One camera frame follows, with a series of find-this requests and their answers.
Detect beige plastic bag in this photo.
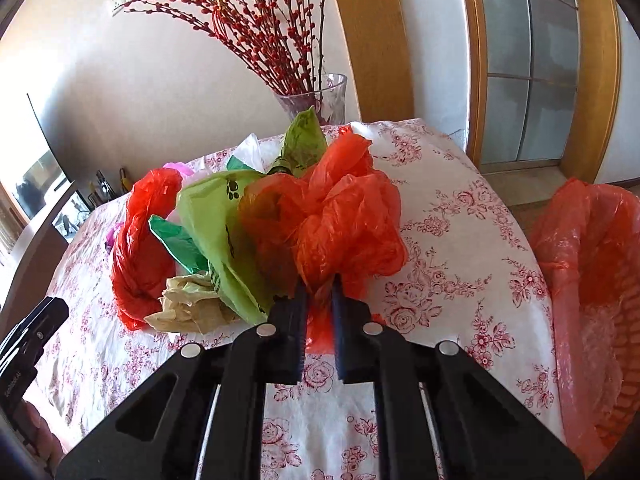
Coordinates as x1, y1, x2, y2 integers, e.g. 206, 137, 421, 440
143, 273, 239, 335

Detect orange plastic bag front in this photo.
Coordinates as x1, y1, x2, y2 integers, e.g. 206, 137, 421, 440
111, 168, 182, 330

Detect orange plastic bag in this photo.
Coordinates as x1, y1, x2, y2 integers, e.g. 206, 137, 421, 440
239, 126, 408, 354
111, 168, 182, 330

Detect dark green plastic bag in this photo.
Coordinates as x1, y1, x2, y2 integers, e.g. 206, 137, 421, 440
150, 162, 262, 274

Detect light green plastic bag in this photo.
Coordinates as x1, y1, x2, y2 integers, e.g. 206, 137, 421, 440
177, 107, 328, 324

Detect orange plastic bag back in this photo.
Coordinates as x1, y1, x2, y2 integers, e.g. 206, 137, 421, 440
239, 126, 408, 354

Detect large clear plastic bag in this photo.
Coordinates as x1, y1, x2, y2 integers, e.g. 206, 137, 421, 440
203, 133, 284, 174

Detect orange lined trash basket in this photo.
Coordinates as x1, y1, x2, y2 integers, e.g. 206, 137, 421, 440
528, 179, 639, 474

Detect person's left hand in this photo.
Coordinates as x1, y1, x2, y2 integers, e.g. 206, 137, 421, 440
21, 401, 65, 474

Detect dark wooden tv cabinet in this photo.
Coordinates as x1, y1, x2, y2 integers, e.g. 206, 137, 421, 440
1, 181, 77, 338

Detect floral white pink tablecloth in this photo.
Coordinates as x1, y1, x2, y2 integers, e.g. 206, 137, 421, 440
26, 119, 562, 479

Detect clutter items beside cabinet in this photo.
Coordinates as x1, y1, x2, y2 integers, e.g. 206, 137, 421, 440
53, 170, 120, 244

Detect black flat television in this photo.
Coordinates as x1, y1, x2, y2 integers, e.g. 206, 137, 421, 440
1, 93, 67, 219

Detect clear glass vase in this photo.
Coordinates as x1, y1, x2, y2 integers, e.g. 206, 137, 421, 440
276, 73, 348, 126

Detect wooden framed glass door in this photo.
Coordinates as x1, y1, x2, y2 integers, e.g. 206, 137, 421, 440
464, 0, 622, 182

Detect red berry branches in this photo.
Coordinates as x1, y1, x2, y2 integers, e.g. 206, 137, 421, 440
124, 0, 326, 96

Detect white wall socket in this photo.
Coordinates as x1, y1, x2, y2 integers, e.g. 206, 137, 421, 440
111, 0, 126, 15

